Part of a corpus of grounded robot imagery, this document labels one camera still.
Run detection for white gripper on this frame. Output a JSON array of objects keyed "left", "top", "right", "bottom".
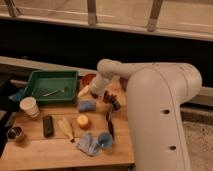
[{"left": 77, "top": 75, "right": 109, "bottom": 98}]

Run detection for blue sponge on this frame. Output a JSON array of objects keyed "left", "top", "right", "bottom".
[{"left": 78, "top": 100, "right": 96, "bottom": 113}]

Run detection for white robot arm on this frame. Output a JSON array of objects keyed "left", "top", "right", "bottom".
[{"left": 79, "top": 59, "right": 202, "bottom": 171}]

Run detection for blue small cup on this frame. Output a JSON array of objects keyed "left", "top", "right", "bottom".
[{"left": 98, "top": 132, "right": 113, "bottom": 149}]

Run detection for white plastic cup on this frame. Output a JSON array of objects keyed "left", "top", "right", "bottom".
[{"left": 19, "top": 97, "right": 40, "bottom": 118}]

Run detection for red plastic bowl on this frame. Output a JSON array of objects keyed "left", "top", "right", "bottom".
[{"left": 81, "top": 74, "right": 95, "bottom": 87}]

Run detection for purple toy grapes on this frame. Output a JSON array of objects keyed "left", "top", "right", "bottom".
[{"left": 103, "top": 91, "right": 117, "bottom": 103}]

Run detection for orange toy apple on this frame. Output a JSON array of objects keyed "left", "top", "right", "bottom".
[{"left": 76, "top": 115, "right": 91, "bottom": 130}]

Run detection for purple plastic bowl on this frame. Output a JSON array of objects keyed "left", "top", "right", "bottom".
[{"left": 119, "top": 78, "right": 128, "bottom": 91}]

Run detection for green plastic tray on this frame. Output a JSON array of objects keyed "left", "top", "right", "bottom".
[{"left": 23, "top": 70, "right": 78, "bottom": 105}]

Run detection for blue grey cloth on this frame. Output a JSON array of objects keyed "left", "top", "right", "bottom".
[{"left": 76, "top": 133, "right": 99, "bottom": 157}]

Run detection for black rectangular block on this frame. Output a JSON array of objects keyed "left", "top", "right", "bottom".
[{"left": 43, "top": 115, "right": 54, "bottom": 137}]

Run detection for blue object behind tray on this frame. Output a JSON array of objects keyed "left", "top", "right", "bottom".
[{"left": 9, "top": 89, "right": 24, "bottom": 102}]

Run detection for small metal can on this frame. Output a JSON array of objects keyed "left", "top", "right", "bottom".
[{"left": 7, "top": 127, "right": 25, "bottom": 142}]

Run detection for black handled utensil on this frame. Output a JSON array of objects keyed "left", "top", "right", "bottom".
[{"left": 105, "top": 105, "right": 114, "bottom": 140}]

